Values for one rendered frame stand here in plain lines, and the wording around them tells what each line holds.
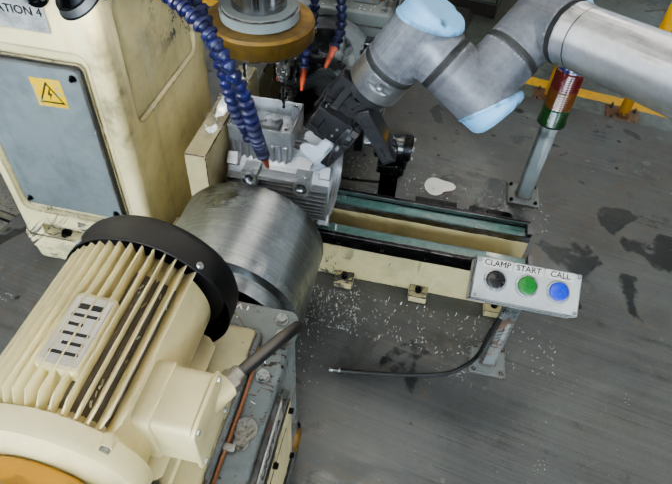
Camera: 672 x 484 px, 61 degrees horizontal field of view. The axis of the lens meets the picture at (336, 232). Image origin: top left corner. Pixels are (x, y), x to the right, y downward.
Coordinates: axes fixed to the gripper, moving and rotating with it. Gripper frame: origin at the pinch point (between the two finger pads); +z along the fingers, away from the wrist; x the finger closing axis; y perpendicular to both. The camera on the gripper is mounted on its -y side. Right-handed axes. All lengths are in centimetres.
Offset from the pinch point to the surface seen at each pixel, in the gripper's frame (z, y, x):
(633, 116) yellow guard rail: 27, -169, -211
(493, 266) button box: -15.2, -29.0, 15.4
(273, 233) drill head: -4.1, 4.4, 23.4
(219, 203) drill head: -0.5, 13.1, 20.5
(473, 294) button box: -11.6, -28.3, 19.6
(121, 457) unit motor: -19, 13, 65
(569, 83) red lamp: -28, -37, -33
